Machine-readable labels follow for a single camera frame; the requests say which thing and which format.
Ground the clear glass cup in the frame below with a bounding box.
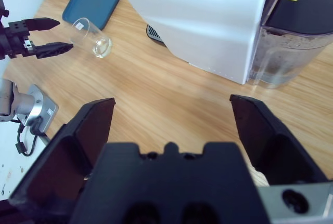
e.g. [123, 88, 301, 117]
[69, 17, 114, 59]

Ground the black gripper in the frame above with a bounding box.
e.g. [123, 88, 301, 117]
[0, 17, 75, 60]

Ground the teal plastic tray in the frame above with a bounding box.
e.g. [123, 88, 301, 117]
[61, 0, 123, 32]

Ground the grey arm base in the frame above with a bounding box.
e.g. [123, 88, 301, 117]
[15, 84, 59, 134]

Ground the black base cable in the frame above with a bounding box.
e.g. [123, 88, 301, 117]
[16, 117, 50, 157]

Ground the metal drip tray grate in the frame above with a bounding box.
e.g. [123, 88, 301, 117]
[145, 23, 169, 48]

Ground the white capsule coffee machine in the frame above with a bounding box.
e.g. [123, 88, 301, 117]
[112, 0, 294, 86]

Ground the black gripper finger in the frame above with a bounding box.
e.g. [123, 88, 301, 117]
[229, 94, 329, 186]
[7, 97, 117, 209]

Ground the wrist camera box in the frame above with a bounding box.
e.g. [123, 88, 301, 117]
[0, 0, 10, 19]

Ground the clear water tank black lid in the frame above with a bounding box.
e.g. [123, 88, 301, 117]
[246, 0, 333, 90]

